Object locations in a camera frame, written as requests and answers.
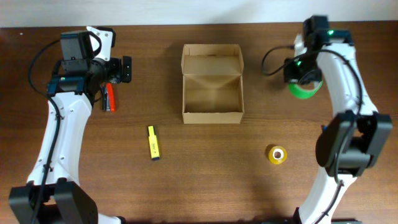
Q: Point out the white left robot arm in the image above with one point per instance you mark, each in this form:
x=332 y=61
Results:
x=52 y=193

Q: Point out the yellow tape roll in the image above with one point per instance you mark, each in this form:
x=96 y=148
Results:
x=277 y=155

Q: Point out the yellow highlighter marker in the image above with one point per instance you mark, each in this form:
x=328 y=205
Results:
x=153 y=144

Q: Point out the green tape roll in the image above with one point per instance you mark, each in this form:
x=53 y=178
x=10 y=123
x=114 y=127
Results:
x=302 y=93

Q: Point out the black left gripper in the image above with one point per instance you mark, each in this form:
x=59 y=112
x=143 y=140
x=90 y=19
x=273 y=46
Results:
x=115 y=74

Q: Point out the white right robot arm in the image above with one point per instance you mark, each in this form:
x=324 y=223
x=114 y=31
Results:
x=353 y=140

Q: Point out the cardboard box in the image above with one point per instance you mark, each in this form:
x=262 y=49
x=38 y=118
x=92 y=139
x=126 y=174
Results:
x=212 y=84

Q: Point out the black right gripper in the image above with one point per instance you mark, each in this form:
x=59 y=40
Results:
x=290 y=73

